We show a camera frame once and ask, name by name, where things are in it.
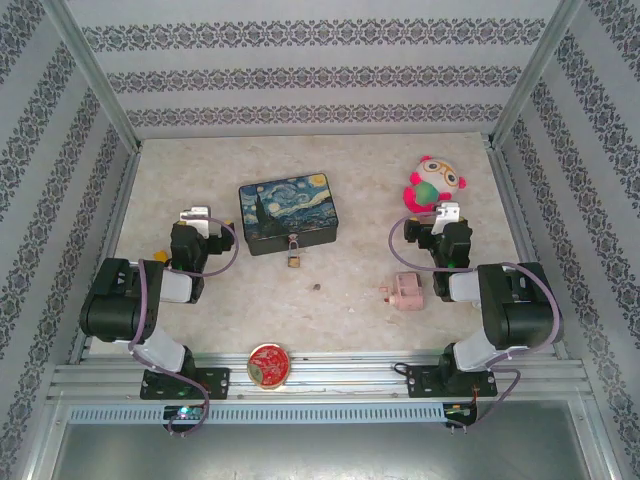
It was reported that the starry night tin box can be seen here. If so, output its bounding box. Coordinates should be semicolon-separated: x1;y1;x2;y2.
238;172;340;257

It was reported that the pink panda plush toy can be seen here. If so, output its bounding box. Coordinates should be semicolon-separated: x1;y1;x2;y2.
402;154;469;213

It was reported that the pink plastic toy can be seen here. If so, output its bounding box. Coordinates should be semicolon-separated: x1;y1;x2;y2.
378;271;425;311

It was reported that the round red tin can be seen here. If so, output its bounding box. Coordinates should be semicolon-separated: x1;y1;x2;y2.
247;342;291;391

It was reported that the grey metal shelf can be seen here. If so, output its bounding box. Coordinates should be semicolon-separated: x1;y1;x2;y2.
19;399;621;480

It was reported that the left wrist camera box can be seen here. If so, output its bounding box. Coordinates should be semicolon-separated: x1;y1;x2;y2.
178;204;225;240

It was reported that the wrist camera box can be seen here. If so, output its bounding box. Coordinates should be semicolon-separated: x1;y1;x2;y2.
178;204;225;240
430;201;462;235

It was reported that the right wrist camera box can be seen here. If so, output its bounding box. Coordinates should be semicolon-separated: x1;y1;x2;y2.
430;201;462;235

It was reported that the aluminium side rail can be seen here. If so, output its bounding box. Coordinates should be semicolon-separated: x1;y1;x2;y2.
67;144;144;364
487;142;571;361

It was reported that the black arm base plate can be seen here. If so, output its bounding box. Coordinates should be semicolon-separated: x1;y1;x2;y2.
139;367;231;401
407;364;499;400

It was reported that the wide aluminium mounting rail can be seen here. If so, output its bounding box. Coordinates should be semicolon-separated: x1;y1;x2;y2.
47;349;599;404

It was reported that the aluminium frame post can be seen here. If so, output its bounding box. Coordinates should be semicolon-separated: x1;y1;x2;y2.
487;0;586;146
42;0;144;151

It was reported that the grey slotted cable duct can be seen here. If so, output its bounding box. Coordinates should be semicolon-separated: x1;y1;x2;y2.
67;402;479;426

